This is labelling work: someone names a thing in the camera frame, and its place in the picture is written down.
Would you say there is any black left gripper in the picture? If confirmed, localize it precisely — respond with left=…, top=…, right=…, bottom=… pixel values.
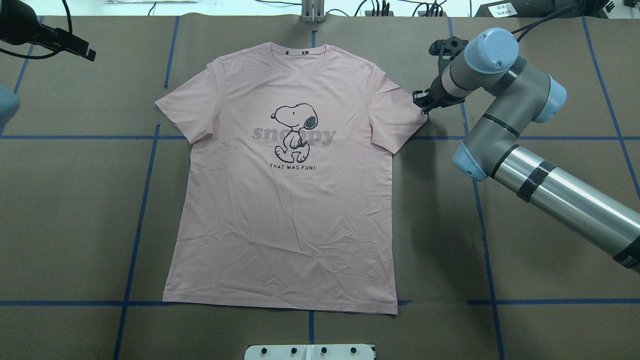
left=0, top=0, right=97, bottom=62

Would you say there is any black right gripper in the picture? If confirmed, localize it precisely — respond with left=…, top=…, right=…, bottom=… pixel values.
left=413, top=36, right=470, bottom=115

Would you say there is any pink Snoopy t-shirt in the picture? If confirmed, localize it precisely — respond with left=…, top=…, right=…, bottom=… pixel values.
left=155, top=42, right=426, bottom=316

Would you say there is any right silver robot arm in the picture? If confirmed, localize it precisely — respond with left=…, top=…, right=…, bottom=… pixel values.
left=413, top=27, right=640, bottom=272

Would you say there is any aluminium frame post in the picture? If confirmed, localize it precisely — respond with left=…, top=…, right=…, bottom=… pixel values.
left=301, top=0, right=326, bottom=24

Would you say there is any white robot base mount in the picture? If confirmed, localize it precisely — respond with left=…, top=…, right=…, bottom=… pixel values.
left=244, top=343, right=377, bottom=360

